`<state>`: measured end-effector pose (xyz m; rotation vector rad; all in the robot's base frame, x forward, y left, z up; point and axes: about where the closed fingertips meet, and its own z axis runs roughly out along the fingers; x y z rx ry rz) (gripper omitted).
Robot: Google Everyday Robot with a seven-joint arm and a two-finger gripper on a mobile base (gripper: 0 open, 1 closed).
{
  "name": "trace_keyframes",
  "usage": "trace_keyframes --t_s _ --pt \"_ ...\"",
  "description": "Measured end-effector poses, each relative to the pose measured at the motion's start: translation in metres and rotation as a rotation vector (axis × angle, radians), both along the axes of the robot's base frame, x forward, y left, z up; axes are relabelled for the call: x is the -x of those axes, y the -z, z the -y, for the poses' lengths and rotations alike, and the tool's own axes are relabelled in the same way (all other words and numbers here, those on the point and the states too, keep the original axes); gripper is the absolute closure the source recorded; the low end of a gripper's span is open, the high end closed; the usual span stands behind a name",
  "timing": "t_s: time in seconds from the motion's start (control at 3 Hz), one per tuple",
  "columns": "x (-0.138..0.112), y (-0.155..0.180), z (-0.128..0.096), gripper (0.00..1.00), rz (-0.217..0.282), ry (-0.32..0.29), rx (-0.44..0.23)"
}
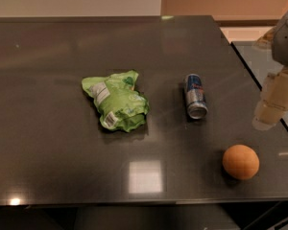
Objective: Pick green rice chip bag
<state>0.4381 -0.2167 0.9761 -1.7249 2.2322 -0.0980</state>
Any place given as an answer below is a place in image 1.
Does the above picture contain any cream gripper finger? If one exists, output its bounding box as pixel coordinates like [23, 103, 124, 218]
[252, 68, 288, 130]

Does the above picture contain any green rice chip bag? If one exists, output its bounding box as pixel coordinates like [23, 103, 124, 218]
[82, 70, 150, 132]

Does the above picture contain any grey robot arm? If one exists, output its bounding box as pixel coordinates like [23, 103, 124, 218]
[252, 11, 288, 130]

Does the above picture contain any grey side table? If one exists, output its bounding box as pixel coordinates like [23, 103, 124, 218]
[231, 41, 288, 131]

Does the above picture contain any orange fruit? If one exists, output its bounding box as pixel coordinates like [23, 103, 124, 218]
[222, 145, 260, 180]

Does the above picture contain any blue silver energy drink can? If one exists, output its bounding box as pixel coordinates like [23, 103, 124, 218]
[184, 74, 208, 120]

